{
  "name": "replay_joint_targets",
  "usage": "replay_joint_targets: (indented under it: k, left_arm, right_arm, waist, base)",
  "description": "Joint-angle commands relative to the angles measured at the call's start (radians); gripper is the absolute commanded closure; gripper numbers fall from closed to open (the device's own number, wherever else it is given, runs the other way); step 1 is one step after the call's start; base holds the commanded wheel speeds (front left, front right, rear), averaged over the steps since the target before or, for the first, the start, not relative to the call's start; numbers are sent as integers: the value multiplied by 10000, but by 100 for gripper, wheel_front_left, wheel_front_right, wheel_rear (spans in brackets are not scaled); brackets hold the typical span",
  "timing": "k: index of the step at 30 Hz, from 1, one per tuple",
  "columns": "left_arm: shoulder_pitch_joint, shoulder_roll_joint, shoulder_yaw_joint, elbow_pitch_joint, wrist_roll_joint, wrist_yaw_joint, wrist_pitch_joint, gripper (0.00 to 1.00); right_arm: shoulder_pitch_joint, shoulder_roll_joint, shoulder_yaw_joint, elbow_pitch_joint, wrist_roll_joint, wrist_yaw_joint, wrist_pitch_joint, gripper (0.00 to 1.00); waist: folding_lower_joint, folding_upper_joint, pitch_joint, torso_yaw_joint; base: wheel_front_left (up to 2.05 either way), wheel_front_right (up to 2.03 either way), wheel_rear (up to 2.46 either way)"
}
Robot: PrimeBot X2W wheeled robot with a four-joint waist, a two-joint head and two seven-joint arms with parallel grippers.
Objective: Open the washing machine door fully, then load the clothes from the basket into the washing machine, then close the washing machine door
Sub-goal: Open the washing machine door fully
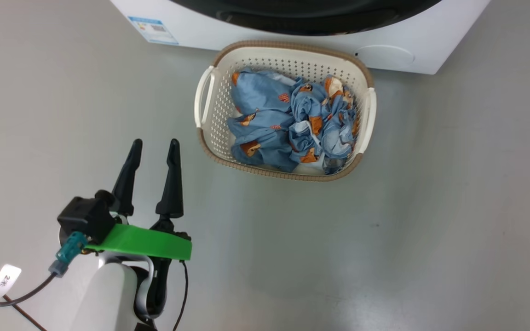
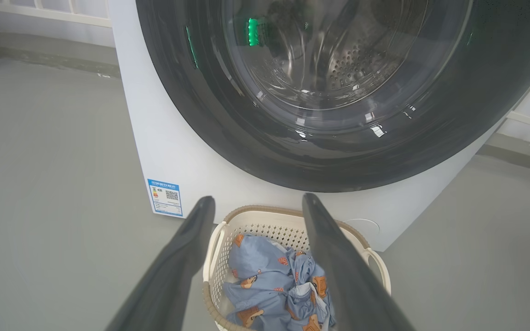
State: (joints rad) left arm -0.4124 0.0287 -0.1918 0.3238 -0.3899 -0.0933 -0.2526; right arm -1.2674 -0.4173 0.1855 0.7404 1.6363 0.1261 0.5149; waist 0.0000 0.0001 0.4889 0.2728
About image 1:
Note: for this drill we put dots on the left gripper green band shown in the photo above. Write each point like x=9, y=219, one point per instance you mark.
x=145, y=242

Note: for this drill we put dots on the blue garment with orange prints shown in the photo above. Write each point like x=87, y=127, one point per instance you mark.
x=260, y=96

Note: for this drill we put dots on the blue garment with cream patch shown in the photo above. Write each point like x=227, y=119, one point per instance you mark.
x=334, y=124

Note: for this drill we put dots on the cream perforated basket brown rim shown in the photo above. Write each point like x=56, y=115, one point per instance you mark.
x=221, y=124

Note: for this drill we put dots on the white front-load washing machine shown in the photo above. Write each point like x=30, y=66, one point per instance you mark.
x=302, y=46

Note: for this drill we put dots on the blue white energy label sticker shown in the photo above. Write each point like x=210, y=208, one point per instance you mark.
x=152, y=30

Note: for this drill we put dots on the round white filter cover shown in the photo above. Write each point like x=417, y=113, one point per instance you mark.
x=384, y=56

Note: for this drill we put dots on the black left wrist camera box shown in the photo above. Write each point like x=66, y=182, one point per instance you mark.
x=85, y=216

